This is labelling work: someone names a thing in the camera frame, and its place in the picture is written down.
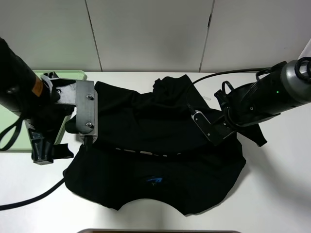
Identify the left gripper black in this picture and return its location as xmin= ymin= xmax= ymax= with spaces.
xmin=24 ymin=71 xmax=75 ymax=165

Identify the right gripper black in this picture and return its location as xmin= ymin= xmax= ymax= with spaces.
xmin=214 ymin=81 xmax=241 ymax=114

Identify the black short sleeve shirt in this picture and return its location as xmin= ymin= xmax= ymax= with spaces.
xmin=62 ymin=74 xmax=268 ymax=216

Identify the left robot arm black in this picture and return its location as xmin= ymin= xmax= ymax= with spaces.
xmin=0 ymin=39 xmax=74 ymax=165

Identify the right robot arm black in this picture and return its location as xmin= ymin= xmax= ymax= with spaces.
xmin=214 ymin=57 xmax=311 ymax=127

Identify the light green plastic tray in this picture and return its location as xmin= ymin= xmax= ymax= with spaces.
xmin=0 ymin=70 xmax=87 ymax=152

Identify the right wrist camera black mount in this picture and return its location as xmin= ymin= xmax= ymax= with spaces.
xmin=191 ymin=110 xmax=236 ymax=146

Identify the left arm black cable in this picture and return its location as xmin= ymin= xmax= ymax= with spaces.
xmin=0 ymin=116 xmax=68 ymax=211

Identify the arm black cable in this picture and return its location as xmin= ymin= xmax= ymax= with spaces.
xmin=0 ymin=116 xmax=68 ymax=211
xmin=186 ymin=64 xmax=287 ymax=116

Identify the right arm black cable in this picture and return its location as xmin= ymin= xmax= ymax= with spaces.
xmin=186 ymin=64 xmax=287 ymax=116

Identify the left wrist camera silver mount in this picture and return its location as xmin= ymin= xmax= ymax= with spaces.
xmin=75 ymin=80 xmax=98 ymax=151

